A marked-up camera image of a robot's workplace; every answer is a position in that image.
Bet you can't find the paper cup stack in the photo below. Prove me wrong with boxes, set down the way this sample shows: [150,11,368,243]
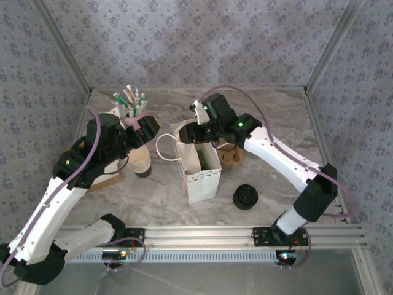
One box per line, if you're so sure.
[127,146,153,179]

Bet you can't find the white paper bag with handles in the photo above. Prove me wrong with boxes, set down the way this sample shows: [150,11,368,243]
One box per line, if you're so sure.
[155,119,224,205]

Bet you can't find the pink cup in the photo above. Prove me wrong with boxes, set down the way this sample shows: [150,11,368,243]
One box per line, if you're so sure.
[123,111,147,127]

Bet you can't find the white napkin stack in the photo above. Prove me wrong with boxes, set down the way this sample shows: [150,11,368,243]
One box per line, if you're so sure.
[103,158,120,176]

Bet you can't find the brown pulp cup carrier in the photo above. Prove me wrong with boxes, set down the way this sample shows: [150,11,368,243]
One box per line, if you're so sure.
[216,138,245,168]

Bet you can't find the brown cardboard napkin tray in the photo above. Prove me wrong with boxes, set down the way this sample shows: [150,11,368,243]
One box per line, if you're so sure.
[63,138,124,194]

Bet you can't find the black lid stack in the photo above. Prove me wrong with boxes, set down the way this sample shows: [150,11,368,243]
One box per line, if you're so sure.
[232,183,259,211]

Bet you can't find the small circuit board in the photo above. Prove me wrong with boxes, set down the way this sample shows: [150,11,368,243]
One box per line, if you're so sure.
[276,250,300,262]
[102,250,128,261]

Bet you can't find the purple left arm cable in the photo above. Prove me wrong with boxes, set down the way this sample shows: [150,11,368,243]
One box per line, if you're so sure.
[0,105,148,286]

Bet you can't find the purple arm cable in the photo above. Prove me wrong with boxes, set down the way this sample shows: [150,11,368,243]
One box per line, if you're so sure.
[198,85,357,271]
[0,105,148,286]

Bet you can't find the aluminium side rail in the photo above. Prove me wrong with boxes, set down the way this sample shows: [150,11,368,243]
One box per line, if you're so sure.
[303,90,349,224]
[45,90,95,227]

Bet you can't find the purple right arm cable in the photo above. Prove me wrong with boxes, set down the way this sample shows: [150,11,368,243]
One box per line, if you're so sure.
[198,85,357,271]

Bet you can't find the aluminium frame post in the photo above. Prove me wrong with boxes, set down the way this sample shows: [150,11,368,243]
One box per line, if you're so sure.
[303,0,368,93]
[32,0,93,95]

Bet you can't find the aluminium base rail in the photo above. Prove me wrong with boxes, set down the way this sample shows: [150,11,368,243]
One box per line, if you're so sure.
[33,226,368,250]

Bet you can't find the black left mount plate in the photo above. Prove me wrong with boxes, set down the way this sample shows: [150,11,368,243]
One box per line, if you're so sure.
[89,227,146,248]

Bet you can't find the black mount plate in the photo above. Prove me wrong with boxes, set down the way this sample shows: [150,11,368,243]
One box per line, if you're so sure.
[89,227,146,248]
[252,227,309,248]

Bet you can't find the grey slotted cable duct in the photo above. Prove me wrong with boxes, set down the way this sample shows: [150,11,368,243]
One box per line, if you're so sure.
[45,249,297,264]

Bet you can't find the black right mount plate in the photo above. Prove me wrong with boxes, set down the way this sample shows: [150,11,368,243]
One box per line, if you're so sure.
[252,227,309,248]

